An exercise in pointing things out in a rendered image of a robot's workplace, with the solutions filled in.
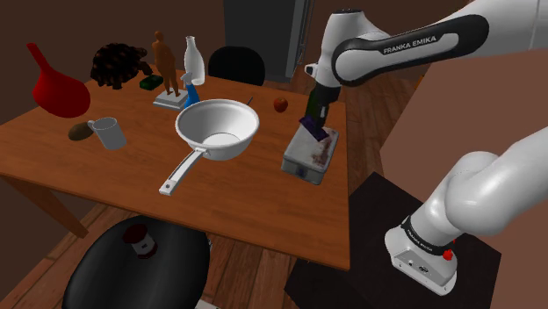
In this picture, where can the dark robot stand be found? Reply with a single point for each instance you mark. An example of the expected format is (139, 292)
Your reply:
(368, 239)

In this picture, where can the black round-backed chair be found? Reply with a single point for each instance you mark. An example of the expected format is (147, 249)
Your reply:
(128, 278)
(237, 66)

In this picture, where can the purple flat card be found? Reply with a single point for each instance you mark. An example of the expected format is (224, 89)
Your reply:
(314, 129)

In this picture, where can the white bottle vase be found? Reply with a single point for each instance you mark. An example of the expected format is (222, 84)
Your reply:
(195, 64)

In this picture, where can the brown human figure statue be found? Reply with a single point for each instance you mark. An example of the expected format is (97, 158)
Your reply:
(165, 60)

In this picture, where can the dark grey refrigerator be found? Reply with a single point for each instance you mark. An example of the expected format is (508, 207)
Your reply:
(261, 34)

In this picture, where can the brown potato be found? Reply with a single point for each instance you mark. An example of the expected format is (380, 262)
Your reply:
(79, 132)

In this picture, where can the grey mug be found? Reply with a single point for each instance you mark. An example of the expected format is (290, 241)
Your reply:
(110, 135)

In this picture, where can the dark brown turtle figure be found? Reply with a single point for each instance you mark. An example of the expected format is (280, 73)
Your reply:
(117, 64)

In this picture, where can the red and white jar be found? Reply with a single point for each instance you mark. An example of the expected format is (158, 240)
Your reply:
(141, 243)

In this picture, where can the grey rectangular tin box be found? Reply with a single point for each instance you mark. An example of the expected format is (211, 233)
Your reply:
(306, 156)

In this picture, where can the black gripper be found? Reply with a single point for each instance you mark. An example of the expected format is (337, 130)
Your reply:
(320, 99)

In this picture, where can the red apple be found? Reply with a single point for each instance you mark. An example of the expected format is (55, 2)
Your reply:
(281, 105)

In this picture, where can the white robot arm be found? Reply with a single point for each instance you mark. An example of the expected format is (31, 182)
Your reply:
(479, 201)

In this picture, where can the wooden table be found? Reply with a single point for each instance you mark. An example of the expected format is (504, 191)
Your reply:
(239, 205)

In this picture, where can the blue spray bottle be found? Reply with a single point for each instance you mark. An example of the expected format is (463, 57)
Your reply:
(191, 95)

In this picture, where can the thin black pen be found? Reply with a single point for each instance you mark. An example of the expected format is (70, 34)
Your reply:
(249, 101)

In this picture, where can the small green box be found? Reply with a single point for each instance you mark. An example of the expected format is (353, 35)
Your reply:
(150, 82)

